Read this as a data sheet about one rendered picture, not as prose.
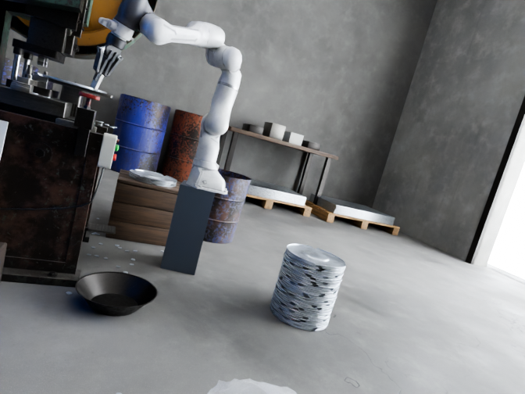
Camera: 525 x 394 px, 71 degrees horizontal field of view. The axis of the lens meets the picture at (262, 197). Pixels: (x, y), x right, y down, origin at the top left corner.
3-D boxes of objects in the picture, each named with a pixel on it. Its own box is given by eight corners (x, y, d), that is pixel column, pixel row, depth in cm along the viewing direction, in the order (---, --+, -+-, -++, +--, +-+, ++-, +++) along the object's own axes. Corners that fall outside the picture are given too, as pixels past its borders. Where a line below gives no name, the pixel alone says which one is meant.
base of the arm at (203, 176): (227, 190, 206) (233, 166, 204) (226, 195, 188) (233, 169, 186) (187, 180, 203) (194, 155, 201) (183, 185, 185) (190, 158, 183)
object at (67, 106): (76, 115, 184) (79, 103, 184) (63, 118, 143) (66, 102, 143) (5, 97, 173) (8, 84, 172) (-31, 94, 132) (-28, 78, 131)
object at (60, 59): (63, 69, 168) (66, 57, 167) (56, 66, 149) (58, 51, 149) (22, 58, 161) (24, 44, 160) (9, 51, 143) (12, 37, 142)
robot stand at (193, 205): (197, 263, 211) (216, 188, 205) (194, 275, 194) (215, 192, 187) (166, 256, 209) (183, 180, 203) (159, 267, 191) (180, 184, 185)
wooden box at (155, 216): (169, 229, 262) (180, 181, 257) (174, 248, 227) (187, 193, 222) (109, 219, 248) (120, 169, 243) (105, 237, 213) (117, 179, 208)
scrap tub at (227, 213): (226, 230, 303) (241, 173, 296) (242, 248, 264) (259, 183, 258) (176, 221, 286) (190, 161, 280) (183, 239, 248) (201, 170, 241)
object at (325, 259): (287, 241, 191) (287, 239, 191) (341, 256, 190) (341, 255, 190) (285, 256, 163) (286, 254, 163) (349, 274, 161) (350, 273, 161)
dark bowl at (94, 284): (150, 290, 165) (154, 275, 164) (156, 327, 137) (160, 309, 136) (76, 283, 153) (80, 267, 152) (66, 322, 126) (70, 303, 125)
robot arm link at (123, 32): (139, 34, 152) (133, 45, 153) (119, 19, 155) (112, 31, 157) (117, 21, 140) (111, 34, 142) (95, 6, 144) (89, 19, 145)
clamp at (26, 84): (38, 94, 151) (43, 69, 149) (29, 93, 135) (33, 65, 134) (21, 90, 148) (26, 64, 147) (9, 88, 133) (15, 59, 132)
